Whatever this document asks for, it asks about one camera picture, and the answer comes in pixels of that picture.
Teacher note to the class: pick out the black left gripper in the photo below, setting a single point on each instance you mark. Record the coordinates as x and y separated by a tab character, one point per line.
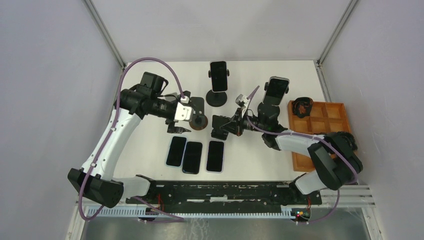
172	129

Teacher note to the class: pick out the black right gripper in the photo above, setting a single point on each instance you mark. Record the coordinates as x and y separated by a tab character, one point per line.
236	124

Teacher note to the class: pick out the small black phone stand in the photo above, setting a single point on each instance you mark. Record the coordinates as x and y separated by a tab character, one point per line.
217	122

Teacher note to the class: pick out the wooden base black phone stand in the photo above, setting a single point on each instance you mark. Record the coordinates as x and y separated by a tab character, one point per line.
199	120

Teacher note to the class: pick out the light blue cased phone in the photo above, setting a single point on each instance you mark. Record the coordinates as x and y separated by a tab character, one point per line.
176	151

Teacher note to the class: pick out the white folding phone stand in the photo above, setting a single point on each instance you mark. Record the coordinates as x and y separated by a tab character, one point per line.
171	97

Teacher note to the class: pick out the black round stand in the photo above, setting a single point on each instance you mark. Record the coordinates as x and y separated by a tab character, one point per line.
216	99

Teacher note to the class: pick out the white framed small phone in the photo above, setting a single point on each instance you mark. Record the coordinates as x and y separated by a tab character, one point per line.
215	157

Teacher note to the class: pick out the black phone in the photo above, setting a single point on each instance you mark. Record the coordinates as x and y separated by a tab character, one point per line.
192	157
219	76

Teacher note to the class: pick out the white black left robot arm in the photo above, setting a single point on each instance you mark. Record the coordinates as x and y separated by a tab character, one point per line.
95	179

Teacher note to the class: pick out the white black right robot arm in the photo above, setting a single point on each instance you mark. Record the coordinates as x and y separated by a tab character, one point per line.
332	154

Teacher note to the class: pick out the white cased phone on stand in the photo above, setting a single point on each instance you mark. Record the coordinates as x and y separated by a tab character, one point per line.
275	89

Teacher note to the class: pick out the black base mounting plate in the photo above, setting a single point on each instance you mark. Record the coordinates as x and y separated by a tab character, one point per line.
227	197

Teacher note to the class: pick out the orange compartment tray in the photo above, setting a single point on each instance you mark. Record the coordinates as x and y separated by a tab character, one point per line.
325	117

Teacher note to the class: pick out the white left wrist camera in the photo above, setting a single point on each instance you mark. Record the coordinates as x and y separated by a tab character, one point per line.
184	111

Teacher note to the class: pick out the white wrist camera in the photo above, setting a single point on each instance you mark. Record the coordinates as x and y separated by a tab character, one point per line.
184	111
243	102

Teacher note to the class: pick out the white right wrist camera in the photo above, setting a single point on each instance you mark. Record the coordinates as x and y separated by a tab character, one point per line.
243	102

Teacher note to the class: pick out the white slotted cable duct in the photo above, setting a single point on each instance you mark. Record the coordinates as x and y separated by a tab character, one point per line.
147	212

